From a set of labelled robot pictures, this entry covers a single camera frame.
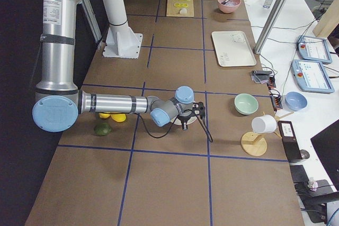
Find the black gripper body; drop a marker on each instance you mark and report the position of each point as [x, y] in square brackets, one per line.
[184, 119]

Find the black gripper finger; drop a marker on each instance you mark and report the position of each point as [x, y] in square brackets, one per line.
[185, 127]

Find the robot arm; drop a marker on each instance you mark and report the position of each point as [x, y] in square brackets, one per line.
[58, 100]

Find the cream bear tray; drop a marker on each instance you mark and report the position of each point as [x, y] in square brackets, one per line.
[233, 49]

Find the white steamed bun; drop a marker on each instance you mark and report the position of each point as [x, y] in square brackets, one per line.
[183, 11]

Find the green bowl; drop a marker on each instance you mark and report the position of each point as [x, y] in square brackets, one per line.
[246, 104]

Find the yellow lemon right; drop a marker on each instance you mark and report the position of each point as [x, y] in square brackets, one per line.
[121, 117]

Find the yellow lemon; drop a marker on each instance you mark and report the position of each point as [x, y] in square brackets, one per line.
[104, 115]
[121, 117]

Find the wooden mug stand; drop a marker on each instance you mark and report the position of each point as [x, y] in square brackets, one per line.
[255, 144]

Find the green avocado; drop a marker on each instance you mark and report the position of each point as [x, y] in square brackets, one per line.
[102, 129]

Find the yellow lemon left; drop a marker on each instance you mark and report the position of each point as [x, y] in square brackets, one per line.
[104, 115]

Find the white mug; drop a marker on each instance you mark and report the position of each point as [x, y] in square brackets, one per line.
[264, 124]

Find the folded grey cloth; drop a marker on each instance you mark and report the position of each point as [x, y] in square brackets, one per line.
[261, 76]

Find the orange power strip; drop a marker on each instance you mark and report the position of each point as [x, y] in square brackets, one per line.
[275, 96]

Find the wooden cutting board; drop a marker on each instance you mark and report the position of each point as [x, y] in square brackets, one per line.
[174, 6]

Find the black box with label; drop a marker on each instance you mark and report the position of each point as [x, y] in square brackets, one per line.
[289, 141]

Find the blue bowl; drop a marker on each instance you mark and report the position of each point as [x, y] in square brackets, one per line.
[295, 101]

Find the pink bowl with ice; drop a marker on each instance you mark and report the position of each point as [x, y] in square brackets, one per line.
[230, 6]

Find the teach pendant near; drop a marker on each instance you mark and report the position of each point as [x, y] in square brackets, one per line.
[311, 76]

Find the teach pendant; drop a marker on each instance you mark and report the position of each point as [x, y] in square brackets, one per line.
[311, 76]
[313, 48]

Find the black monitor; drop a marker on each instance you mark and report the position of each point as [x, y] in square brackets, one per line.
[325, 145]

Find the teach pendant far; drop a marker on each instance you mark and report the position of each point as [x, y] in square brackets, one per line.
[313, 48]

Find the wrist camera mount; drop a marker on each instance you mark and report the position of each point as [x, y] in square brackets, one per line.
[199, 110]

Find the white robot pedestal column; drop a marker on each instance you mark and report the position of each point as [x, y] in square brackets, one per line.
[121, 41]

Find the aluminium frame post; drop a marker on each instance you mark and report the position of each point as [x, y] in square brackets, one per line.
[274, 13]

